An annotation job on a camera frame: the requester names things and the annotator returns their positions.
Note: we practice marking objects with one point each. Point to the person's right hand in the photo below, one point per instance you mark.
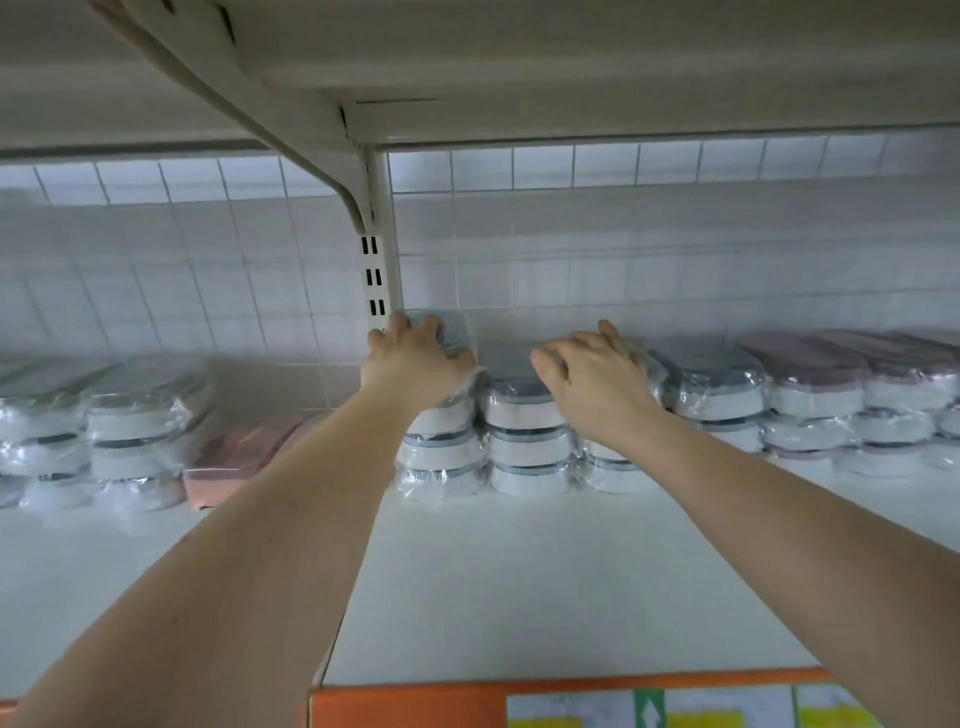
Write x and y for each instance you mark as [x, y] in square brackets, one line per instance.
[597, 393]

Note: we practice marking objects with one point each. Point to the person's left hand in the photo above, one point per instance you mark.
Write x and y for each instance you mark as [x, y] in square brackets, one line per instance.
[413, 368]

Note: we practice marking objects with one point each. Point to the stacks of grey-lid soap dishes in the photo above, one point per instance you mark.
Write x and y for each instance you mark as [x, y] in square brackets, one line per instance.
[525, 428]

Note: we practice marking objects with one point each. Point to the orange lid plastic box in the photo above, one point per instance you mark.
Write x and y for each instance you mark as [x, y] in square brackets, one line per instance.
[308, 428]

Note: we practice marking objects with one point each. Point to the salmon textured plastic box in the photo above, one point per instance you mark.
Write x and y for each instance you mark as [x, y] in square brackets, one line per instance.
[233, 462]

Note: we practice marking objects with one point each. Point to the orange metal store shelving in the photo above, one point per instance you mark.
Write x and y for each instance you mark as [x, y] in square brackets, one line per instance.
[495, 585]

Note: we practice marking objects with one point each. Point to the stacks of pink-lid soap dishes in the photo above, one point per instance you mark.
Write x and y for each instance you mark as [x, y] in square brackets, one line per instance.
[863, 393]

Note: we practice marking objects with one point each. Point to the stacks of clear-lid soap dishes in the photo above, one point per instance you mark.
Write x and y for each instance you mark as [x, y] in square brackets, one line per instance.
[105, 428]

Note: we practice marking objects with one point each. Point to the person's right forearm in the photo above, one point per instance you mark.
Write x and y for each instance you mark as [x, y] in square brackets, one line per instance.
[810, 570]

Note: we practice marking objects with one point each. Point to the person's left forearm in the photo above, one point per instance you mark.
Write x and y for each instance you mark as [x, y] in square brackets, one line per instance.
[210, 600]

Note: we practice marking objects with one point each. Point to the yellow shelf price label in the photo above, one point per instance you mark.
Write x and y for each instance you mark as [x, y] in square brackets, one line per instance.
[837, 705]
[567, 708]
[729, 705]

